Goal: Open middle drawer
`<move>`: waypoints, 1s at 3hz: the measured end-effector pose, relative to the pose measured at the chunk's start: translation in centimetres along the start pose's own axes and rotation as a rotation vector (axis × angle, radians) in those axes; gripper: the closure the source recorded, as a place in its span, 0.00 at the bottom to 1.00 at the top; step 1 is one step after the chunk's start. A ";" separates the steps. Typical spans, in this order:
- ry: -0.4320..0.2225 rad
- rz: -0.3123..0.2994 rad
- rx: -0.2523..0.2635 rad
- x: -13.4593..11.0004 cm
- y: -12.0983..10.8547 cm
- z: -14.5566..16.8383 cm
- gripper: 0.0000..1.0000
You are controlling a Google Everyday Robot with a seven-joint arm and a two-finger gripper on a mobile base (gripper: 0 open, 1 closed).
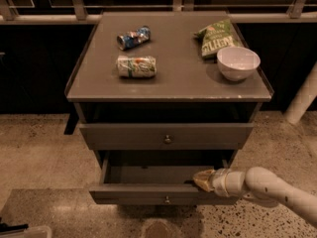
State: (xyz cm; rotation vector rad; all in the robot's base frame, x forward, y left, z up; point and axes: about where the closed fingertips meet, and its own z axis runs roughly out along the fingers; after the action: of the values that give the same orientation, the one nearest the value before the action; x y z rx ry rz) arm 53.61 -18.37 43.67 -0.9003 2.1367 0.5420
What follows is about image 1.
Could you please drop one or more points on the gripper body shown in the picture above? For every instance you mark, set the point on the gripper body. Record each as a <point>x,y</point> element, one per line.
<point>218,181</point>

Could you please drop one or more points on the grey drawer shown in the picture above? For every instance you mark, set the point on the grey drawer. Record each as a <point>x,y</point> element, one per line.
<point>155,177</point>
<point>166,136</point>

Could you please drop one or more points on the grey drawer cabinet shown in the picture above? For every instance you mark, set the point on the grey drawer cabinet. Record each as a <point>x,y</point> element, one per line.
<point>186,89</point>

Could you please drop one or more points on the grey top drawer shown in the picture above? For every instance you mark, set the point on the grey top drawer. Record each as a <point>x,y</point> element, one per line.
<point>166,136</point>

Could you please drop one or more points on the white pillar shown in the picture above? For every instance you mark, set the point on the white pillar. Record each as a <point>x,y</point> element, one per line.
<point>303,98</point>

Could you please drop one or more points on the white bowl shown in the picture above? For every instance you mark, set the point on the white bowl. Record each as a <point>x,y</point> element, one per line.
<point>237,63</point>

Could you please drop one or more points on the green chip bag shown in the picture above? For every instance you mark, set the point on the green chip bag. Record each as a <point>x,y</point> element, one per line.
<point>215,37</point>

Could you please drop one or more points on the green white soda can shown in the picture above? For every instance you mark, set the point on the green white soda can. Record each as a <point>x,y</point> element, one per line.
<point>136,67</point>

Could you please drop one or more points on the blue crushed soda can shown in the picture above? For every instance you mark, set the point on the blue crushed soda can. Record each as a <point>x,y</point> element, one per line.
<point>133,39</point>

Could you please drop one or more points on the metal window railing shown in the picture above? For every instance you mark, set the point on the metal window railing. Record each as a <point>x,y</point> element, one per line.
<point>80,11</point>

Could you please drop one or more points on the clear plastic box corner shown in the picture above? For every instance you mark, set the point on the clear plastic box corner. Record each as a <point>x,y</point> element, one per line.
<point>30,232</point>

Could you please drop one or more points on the black object bottom left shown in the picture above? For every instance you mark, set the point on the black object bottom left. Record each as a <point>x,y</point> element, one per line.
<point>6,228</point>

